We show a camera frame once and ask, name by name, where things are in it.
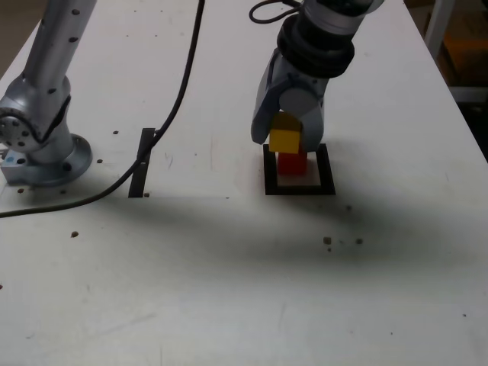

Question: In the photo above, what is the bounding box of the black tape square outline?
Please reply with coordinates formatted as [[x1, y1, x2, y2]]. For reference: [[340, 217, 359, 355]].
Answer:
[[262, 143, 337, 197]]

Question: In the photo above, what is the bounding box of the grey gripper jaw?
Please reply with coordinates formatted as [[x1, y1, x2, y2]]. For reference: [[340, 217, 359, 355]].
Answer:
[[251, 49, 285, 146], [278, 84, 326, 152]]

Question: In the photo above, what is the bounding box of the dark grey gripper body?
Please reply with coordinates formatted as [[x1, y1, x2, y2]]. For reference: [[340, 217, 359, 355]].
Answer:
[[274, 50, 329, 93]]

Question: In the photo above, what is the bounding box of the yellow cube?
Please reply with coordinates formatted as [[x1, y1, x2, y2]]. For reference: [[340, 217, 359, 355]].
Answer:
[[268, 112, 304, 155]]

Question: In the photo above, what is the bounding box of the yellow cardboard box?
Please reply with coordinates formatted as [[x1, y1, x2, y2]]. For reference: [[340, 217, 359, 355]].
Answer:
[[438, 22, 488, 88]]

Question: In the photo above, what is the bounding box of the black tape strip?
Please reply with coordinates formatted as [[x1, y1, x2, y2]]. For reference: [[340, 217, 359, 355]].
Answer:
[[127, 127, 156, 199]]

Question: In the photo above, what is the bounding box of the white metal frame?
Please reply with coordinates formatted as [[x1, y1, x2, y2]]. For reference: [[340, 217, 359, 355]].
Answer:
[[422, 0, 488, 103]]

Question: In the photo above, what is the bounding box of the black cable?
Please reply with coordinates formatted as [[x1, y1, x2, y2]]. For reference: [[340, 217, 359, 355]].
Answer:
[[0, 0, 306, 219]]

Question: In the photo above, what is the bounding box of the red cube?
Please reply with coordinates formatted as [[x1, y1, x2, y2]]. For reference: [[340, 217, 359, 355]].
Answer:
[[277, 143, 308, 177]]

